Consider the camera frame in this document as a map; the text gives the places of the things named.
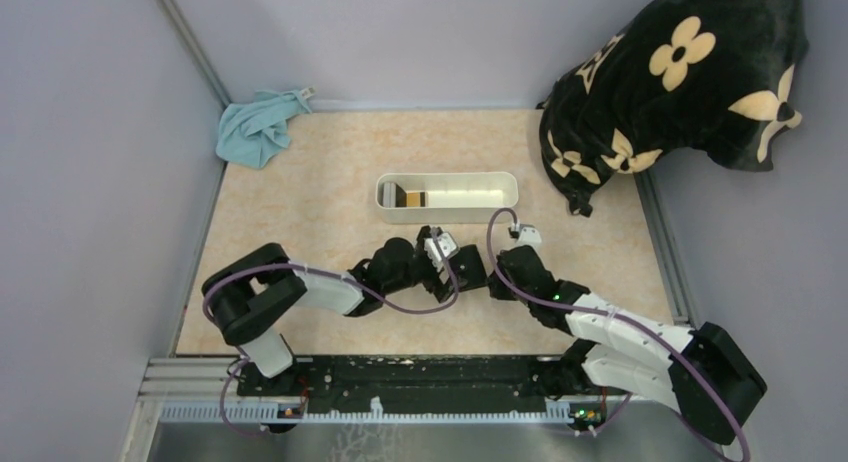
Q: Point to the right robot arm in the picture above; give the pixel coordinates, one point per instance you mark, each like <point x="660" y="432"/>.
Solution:
<point x="636" y="340"/>

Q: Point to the black floral blanket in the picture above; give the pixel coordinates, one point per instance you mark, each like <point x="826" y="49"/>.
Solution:
<point x="710" y="75"/>

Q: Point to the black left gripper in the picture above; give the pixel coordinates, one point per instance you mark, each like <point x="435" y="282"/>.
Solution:
<point x="465" y="265"/>

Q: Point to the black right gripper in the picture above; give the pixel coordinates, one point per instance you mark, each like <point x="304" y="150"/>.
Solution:
<point x="515" y="260"/>

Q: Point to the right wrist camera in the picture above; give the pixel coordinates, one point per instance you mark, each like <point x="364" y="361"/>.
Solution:
<point x="525" y="235"/>

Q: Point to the teal cloth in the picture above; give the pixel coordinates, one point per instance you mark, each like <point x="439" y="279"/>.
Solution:
<point x="250" y="134"/>

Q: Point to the white plastic tray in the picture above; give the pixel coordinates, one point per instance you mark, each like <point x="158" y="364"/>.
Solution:
<point x="452" y="198"/>

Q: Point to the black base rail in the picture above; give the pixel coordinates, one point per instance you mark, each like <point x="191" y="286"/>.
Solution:
<point x="495" y="384"/>

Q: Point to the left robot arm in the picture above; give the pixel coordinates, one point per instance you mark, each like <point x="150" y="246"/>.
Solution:
<point x="245" y="299"/>

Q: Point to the aluminium frame rail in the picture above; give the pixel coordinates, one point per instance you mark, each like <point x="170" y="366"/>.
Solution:
<point x="208" y="387"/>

